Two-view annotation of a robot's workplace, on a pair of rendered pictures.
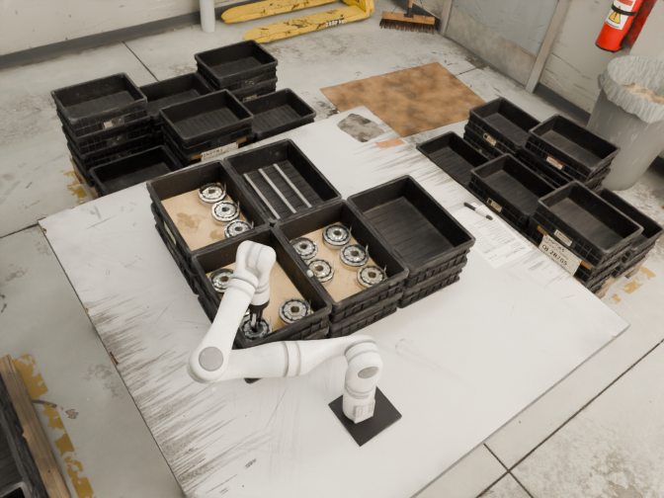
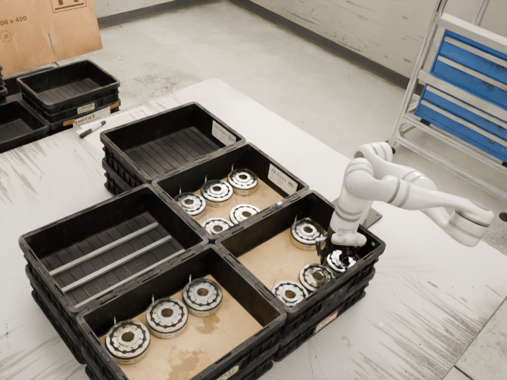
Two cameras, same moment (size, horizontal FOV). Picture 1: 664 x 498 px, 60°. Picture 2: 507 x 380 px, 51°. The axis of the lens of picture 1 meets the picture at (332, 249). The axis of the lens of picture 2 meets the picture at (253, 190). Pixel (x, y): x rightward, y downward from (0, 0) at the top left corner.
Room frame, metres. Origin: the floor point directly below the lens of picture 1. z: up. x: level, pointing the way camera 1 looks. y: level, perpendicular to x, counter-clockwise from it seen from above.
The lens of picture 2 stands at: (1.45, 1.21, 1.96)
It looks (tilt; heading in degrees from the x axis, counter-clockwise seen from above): 40 degrees down; 260
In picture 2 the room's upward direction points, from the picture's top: 9 degrees clockwise
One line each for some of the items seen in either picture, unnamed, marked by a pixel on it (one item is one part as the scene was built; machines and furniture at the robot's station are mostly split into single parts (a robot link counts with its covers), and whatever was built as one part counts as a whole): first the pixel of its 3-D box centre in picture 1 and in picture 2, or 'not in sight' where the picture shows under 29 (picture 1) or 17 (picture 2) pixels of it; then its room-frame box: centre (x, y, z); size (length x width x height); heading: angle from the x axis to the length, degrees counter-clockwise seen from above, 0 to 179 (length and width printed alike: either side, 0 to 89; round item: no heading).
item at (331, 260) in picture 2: (255, 329); (343, 259); (0.98, 0.20, 0.86); 0.10 x 0.10 x 0.01
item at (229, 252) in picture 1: (260, 292); (299, 258); (1.12, 0.21, 0.87); 0.40 x 0.30 x 0.11; 38
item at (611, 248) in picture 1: (571, 246); (73, 118); (2.03, -1.17, 0.37); 0.40 x 0.30 x 0.45; 42
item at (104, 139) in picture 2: (409, 220); (174, 139); (1.49, -0.26, 0.92); 0.40 x 0.30 x 0.02; 38
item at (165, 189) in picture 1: (207, 215); (183, 331); (1.43, 0.46, 0.87); 0.40 x 0.30 x 0.11; 38
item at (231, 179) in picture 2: (372, 276); (242, 178); (1.25, -0.15, 0.86); 0.10 x 0.10 x 0.01
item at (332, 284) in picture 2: (260, 283); (302, 246); (1.12, 0.21, 0.92); 0.40 x 0.30 x 0.02; 38
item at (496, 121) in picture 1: (501, 143); not in sight; (2.89, -0.93, 0.31); 0.40 x 0.30 x 0.34; 42
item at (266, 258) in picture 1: (259, 267); (354, 188); (1.01, 0.19, 1.12); 0.09 x 0.07 x 0.15; 78
